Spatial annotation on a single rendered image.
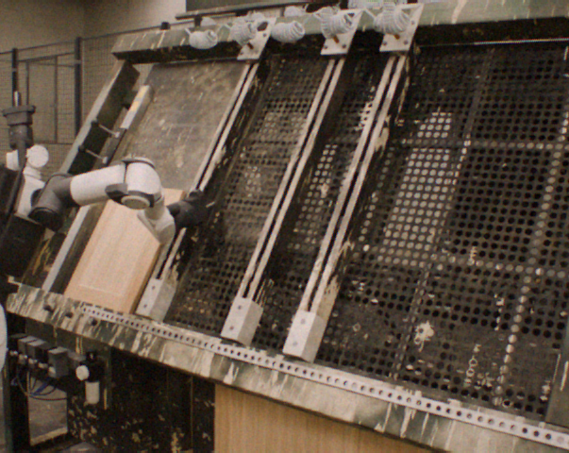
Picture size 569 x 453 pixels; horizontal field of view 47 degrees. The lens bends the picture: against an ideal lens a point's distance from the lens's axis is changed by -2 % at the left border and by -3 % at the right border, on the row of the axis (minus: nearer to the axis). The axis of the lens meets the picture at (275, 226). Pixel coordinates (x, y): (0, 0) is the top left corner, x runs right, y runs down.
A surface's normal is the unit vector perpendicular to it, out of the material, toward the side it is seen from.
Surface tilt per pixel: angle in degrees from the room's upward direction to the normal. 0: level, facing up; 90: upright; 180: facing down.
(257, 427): 90
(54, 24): 90
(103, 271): 57
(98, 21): 90
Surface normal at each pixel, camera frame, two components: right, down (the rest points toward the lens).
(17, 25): 0.73, 0.11
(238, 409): -0.61, 0.09
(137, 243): -0.50, -0.46
